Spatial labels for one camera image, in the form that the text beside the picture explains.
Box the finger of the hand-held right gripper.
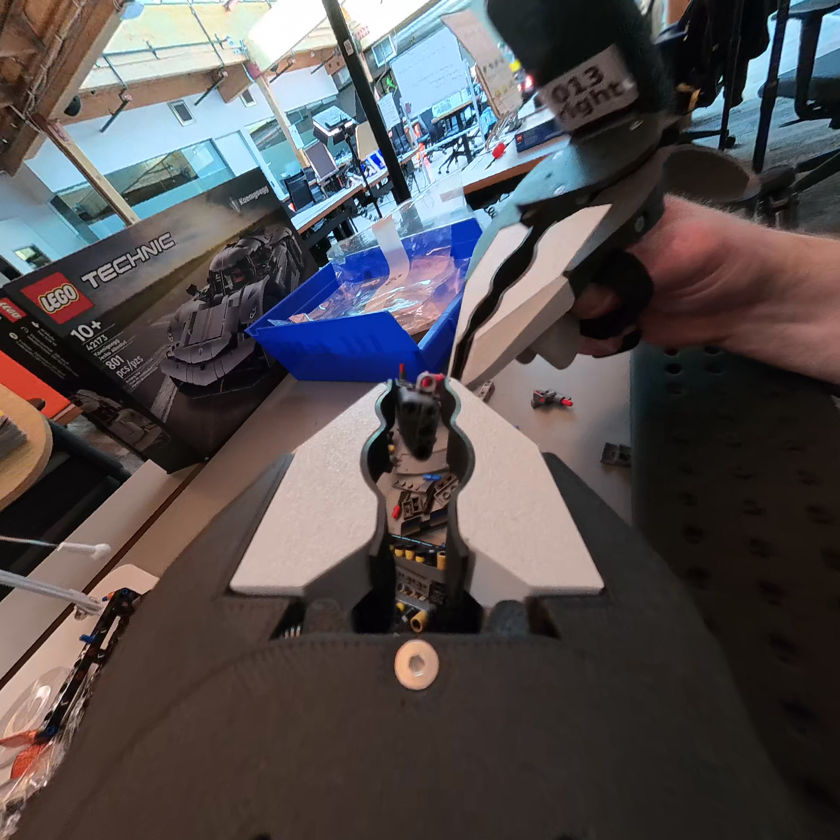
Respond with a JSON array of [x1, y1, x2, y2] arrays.
[[448, 222, 538, 382], [461, 203, 614, 388]]

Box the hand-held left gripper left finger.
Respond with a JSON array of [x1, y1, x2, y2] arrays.
[[230, 381, 398, 634]]

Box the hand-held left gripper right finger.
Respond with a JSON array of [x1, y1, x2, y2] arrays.
[[446, 379, 605, 634]]

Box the grey lego engine block assembly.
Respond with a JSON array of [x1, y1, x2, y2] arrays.
[[390, 535, 450, 631]]

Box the dark grey curved lego piece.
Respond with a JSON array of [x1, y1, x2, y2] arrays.
[[394, 375, 442, 460]]

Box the person's right forearm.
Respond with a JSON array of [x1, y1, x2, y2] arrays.
[[774, 226, 840, 385]]

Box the lego set box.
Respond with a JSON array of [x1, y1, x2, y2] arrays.
[[0, 167, 322, 473]]

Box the clear bags of lego parts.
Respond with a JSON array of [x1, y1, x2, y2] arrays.
[[0, 666, 80, 808]]

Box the person's right hand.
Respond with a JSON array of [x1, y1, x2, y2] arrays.
[[574, 197, 783, 368]]

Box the dark blue box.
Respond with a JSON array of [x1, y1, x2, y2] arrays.
[[515, 121, 565, 153]]

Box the wooden desk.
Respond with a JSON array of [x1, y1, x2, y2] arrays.
[[459, 131, 572, 194]]

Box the empty clear plastic bags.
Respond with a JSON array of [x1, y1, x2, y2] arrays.
[[269, 190, 476, 336]]

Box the blue plastic bin with label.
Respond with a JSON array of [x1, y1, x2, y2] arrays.
[[246, 217, 483, 383]]

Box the white board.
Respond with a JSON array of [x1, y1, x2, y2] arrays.
[[388, 26, 468, 106]]

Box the black perforated panel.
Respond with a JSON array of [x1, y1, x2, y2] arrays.
[[630, 341, 840, 840]]

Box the black pole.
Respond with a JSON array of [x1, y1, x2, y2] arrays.
[[322, 0, 413, 204]]

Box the black office chair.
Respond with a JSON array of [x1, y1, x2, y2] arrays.
[[656, 0, 840, 227]]

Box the large black lego frame assembly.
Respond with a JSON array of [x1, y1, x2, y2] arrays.
[[39, 587, 142, 742]]

